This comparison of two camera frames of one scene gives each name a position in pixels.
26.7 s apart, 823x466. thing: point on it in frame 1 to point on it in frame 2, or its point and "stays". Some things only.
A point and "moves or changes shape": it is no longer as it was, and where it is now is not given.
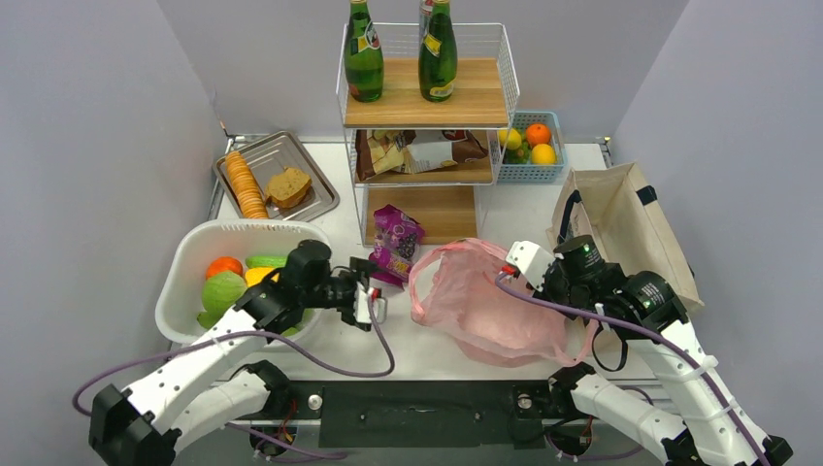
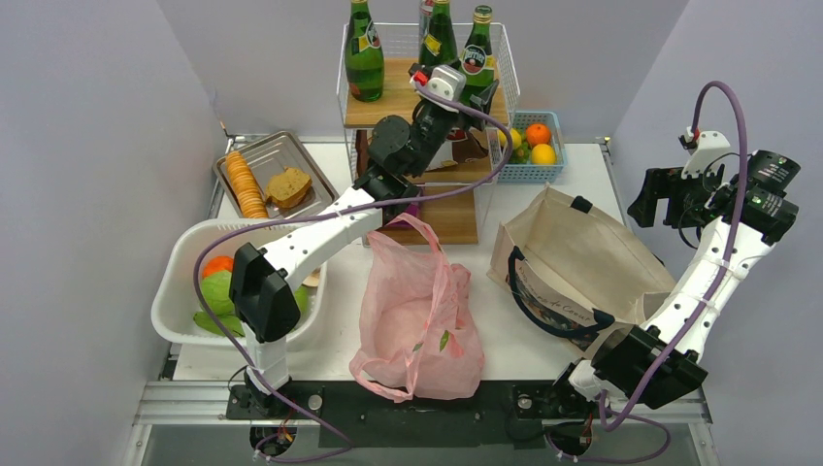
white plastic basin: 196,244 stays
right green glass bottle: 439,54 stays
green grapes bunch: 521,155 stays
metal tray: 268,158 stays
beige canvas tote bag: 614,204 moves or changes shape
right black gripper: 553,269 to 667,183
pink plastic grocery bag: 453,286 to 417,329
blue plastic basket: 527,173 stays
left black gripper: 360,274 to 464,118
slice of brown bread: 287,188 stays
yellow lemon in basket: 543,153 stays
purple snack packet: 396,249 to 411,209
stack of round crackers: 247,188 stays
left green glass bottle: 364,54 stays
